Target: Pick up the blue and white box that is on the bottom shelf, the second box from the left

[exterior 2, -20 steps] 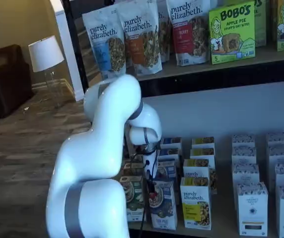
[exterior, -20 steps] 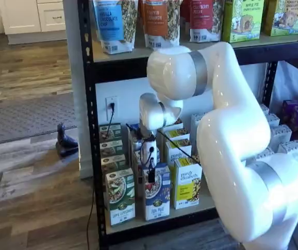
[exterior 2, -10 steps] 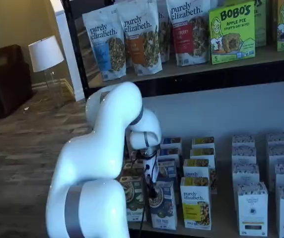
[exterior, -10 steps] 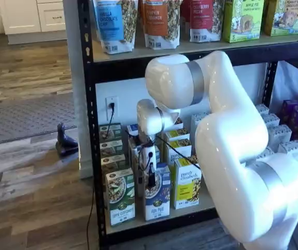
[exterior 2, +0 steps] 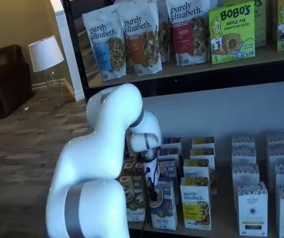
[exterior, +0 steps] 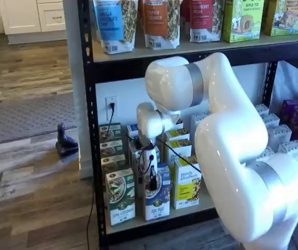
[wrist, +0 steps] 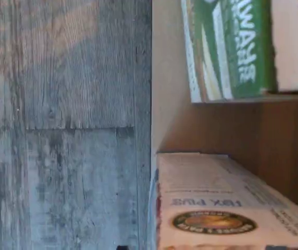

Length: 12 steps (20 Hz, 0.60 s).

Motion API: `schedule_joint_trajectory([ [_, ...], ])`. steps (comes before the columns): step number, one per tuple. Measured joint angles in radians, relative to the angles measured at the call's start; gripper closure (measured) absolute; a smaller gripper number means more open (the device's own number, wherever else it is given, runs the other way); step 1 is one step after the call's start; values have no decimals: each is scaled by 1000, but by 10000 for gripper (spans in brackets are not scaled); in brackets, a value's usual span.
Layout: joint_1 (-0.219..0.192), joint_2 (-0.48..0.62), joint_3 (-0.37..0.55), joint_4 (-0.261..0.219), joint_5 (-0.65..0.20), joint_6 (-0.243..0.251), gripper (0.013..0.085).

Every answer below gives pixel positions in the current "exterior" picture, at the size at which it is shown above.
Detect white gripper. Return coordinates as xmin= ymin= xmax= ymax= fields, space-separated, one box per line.
xmin=141 ymin=144 xmax=158 ymax=191

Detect blue white Flax Plus box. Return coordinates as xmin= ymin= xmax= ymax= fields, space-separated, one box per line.
xmin=126 ymin=124 xmax=141 ymax=139
xmin=143 ymin=163 xmax=171 ymax=221

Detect green apple cinnamon oatmeal box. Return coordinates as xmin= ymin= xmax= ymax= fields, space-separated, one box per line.
xmin=99 ymin=139 xmax=125 ymax=157
xmin=101 ymin=153 xmax=127 ymax=173
xmin=105 ymin=168 xmax=136 ymax=228
xmin=98 ymin=122 xmax=122 ymax=143

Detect plain grey-white carton box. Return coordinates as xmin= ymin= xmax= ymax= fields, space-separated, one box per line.
xmin=260 ymin=113 xmax=280 ymax=129
xmin=267 ymin=124 xmax=292 ymax=152
xmin=190 ymin=113 xmax=209 ymax=136
xmin=254 ymin=104 xmax=270 ymax=116

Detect black metal shelf rack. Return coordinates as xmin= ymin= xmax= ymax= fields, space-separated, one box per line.
xmin=77 ymin=0 xmax=298 ymax=250

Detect beige high shelf board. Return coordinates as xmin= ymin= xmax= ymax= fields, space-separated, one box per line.
xmin=93 ymin=33 xmax=298 ymax=63

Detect green apple pie box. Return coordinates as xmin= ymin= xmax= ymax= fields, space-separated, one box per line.
xmin=222 ymin=0 xmax=266 ymax=44

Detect green peanut butter chocolate box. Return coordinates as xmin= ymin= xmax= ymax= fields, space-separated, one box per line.
xmin=265 ymin=0 xmax=298 ymax=37

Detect purple seal figurine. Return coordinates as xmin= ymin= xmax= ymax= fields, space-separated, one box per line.
xmin=55 ymin=123 xmax=79 ymax=157

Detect white boxes stack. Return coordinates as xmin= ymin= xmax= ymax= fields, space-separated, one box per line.
xmin=278 ymin=140 xmax=298 ymax=165

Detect grey patterned rug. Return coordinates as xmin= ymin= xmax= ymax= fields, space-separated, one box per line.
xmin=0 ymin=93 xmax=77 ymax=147

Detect purple boxes stack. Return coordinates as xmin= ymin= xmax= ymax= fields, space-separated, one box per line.
xmin=280 ymin=100 xmax=298 ymax=123

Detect orange pumpkin cinnamon granola bag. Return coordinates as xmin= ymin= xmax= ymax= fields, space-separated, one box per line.
xmin=138 ymin=0 xmax=183 ymax=50

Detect blue vanilla chocolate granola bag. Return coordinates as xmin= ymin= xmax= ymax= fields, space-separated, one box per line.
xmin=91 ymin=0 xmax=139 ymax=55

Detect red cranberry pecan granola bag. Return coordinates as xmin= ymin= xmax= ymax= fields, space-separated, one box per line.
xmin=180 ymin=0 xmax=224 ymax=44

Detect white cabinet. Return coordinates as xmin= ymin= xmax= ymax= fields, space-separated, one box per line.
xmin=0 ymin=0 xmax=68 ymax=36

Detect black robot wrist cable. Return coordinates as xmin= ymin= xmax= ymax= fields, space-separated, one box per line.
xmin=127 ymin=134 xmax=202 ymax=174

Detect white wall outlet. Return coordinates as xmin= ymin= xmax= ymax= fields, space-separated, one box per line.
xmin=105 ymin=96 xmax=118 ymax=121

